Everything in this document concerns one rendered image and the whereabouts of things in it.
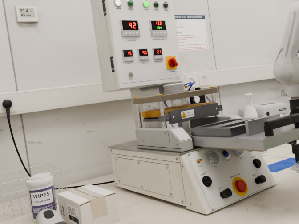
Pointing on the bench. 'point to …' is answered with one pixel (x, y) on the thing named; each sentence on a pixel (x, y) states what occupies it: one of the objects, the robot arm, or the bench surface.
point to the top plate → (175, 93)
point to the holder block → (222, 128)
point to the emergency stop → (240, 186)
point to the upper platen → (150, 114)
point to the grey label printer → (267, 109)
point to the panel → (228, 175)
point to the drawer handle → (292, 119)
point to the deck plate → (132, 146)
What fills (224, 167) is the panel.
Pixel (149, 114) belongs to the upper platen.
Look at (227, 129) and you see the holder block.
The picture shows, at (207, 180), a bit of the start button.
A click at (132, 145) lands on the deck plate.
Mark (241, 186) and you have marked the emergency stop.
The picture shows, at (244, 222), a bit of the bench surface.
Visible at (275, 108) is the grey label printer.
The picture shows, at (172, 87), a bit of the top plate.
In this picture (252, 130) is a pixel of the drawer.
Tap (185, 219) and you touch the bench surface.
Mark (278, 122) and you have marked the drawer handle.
